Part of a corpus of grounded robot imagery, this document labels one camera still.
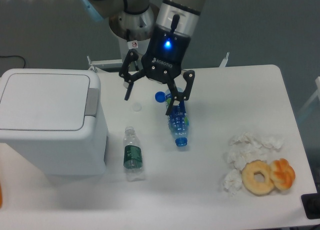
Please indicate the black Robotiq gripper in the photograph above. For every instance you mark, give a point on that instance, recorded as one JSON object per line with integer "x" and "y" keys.
{"x": 167, "y": 45}

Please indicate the white push-button trash can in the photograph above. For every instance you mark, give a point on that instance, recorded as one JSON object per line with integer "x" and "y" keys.
{"x": 54, "y": 119}

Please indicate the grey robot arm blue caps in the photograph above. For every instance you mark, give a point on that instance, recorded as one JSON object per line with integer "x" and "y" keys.
{"x": 189, "y": 11}

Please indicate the blue bottle cap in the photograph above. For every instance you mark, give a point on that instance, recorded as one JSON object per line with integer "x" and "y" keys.
{"x": 160, "y": 97}

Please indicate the white bottle cap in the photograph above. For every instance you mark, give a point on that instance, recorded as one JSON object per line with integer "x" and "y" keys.
{"x": 136, "y": 107}

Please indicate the blue plastic bottle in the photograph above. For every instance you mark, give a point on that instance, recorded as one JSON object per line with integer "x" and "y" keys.
{"x": 178, "y": 124}

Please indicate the clear bottle green label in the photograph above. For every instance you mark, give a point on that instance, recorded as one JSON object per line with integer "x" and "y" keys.
{"x": 132, "y": 159}

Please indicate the large crumpled white tissue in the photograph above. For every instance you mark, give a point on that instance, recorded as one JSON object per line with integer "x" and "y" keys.
{"x": 248, "y": 147}

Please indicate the small crumpled white tissue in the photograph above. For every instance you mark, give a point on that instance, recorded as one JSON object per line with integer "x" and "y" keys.
{"x": 233, "y": 182}

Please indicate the orange glazed twisted bun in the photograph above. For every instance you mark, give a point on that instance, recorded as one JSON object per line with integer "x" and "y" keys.
{"x": 282, "y": 174}

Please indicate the white furniture at right edge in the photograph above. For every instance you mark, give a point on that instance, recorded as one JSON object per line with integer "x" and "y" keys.
{"x": 310, "y": 105}

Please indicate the orange object at left edge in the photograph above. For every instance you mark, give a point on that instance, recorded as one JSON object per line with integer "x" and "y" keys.
{"x": 1, "y": 197}

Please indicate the black device at table corner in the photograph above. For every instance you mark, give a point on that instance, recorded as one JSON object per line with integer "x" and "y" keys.
{"x": 311, "y": 205}

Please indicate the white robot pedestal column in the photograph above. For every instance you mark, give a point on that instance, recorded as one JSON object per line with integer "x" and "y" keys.
{"x": 134, "y": 30}

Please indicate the plain ring donut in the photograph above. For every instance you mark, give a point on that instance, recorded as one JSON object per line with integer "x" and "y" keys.
{"x": 256, "y": 178}

